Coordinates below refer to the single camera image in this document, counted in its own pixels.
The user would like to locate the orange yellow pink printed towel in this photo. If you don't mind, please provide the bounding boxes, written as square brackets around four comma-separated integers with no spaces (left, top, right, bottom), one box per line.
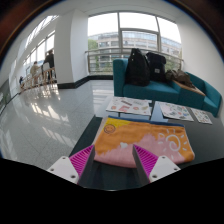
[92,115,196,169]

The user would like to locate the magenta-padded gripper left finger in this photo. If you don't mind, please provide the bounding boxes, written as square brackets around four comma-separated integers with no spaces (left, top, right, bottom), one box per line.
[46,144,101,190]

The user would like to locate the large black backpack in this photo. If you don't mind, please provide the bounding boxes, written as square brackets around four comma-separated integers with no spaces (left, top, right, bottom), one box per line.
[124,48,151,88]

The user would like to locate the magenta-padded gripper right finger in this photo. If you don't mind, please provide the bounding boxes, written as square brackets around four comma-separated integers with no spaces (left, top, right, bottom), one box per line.
[132,143,182,188]

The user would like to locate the black backpack with label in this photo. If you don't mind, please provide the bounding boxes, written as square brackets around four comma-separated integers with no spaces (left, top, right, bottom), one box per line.
[145,51,168,84]

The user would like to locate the person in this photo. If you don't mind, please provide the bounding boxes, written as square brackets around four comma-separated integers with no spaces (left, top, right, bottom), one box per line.
[43,49,56,82]
[29,61,41,86]
[18,75,25,90]

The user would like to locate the sticker sheet with red shapes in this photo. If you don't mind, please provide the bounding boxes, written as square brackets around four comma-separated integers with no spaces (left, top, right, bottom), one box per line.
[105,96,153,117]

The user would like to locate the sticker sheet with round shapes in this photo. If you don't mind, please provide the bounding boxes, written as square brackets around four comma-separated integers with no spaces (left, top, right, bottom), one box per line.
[158,101,195,123]

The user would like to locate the metal window railing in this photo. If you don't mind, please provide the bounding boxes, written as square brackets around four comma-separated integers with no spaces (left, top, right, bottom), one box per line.
[84,47,185,75]

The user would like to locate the teal sofa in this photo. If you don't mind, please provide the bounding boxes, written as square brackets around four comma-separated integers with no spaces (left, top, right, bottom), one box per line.
[112,58,223,118]

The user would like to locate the wooden sofa side table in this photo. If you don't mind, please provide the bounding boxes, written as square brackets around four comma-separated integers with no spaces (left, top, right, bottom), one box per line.
[173,79,207,98]

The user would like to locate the small colourful sticker sheet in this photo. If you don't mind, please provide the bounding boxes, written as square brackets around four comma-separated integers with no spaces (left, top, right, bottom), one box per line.
[190,107,213,125]

